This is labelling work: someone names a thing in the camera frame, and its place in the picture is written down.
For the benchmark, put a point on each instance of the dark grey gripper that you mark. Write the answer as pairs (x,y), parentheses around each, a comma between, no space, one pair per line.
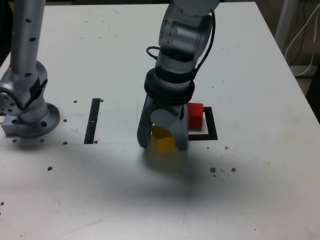
(170,106)

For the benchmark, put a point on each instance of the yellow cube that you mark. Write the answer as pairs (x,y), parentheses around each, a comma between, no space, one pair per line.
(162,142)

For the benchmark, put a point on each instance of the red cube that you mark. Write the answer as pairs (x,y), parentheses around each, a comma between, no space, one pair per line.
(195,117)

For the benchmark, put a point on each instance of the black tape square outline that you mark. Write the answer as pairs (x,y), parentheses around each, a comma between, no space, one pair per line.
(211,125)

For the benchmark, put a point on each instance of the black tape strip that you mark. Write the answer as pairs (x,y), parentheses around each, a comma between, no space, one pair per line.
(91,125)

